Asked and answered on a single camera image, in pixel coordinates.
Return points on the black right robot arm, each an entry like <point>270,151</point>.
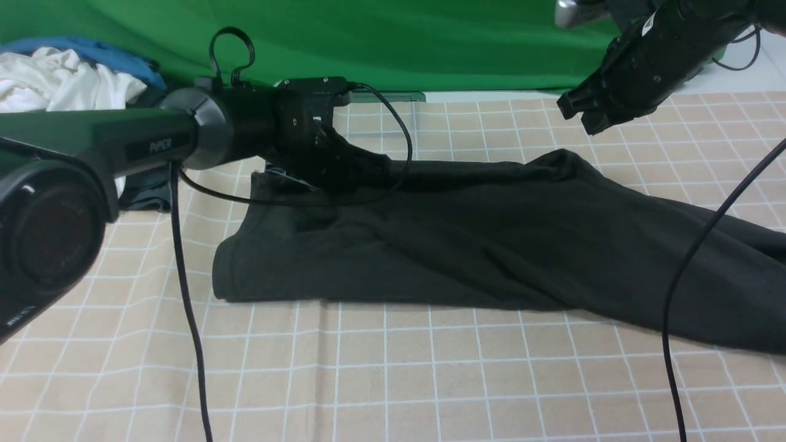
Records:
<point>727,19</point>

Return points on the green backdrop cloth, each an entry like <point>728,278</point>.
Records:
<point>391,45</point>

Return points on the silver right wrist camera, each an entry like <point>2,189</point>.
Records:
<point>575,14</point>

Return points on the dark gray crumpled garment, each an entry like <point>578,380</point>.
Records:
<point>149,190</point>

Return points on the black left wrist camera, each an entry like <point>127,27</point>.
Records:
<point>320,93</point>

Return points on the blue crumpled garment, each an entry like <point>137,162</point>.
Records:
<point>145,69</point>

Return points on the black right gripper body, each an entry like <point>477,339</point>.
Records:
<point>642,67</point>

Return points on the dark gray long-sleeve top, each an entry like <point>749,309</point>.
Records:
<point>549,235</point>

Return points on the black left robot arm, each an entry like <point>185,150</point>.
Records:
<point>59,171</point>

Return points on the white crumpled shirt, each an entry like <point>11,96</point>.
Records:
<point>52,80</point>

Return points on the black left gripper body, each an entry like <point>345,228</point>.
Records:
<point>314,152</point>

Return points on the beige grid tablecloth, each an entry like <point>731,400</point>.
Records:
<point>113,361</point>

